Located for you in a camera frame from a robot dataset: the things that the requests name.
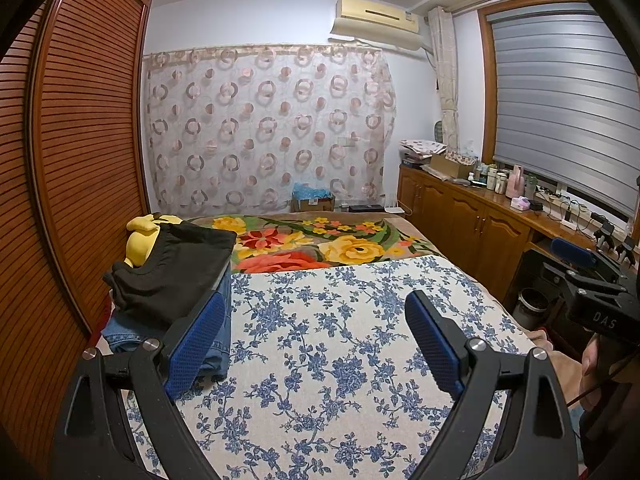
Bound beige tied side curtain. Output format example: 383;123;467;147
427;6;461;153

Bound grey window blind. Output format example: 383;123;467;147
487;2;640;216

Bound circle patterned sheer curtain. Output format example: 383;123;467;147
141;44;398;213

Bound yellow plush toy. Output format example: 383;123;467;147
124;212;182;268

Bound dark trash bin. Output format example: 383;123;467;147
517;287;551;331

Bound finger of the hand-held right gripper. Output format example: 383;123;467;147
542;260;628;306
550;237;626;281

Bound blue jeans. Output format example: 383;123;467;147
101;265;233;383

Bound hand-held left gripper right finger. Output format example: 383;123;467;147
404;289;581;480

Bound pink bottle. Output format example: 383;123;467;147
506;164;526;199

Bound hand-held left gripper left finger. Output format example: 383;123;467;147
50;290;226;480

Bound black pants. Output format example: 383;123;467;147
102;222;238;331

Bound folded floral cloth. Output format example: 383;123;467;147
399;139;447;156

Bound person's right hand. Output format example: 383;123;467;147
581;332;608;378

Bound wooden louvered wardrobe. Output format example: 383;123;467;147
0;0;153;461

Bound open cardboard box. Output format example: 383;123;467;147
430;151;476;179

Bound wall air conditioner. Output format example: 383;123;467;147
327;0;423;51

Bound wooden cabinet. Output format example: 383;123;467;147
397;165;640;321

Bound white power strip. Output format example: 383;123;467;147
535;185;591;231

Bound colourful floral blanket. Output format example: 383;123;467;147
182;212;441;275

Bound small cardboard box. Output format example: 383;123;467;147
292;195;336;212

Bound blue floral white bedsheet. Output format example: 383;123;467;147
122;255;538;480

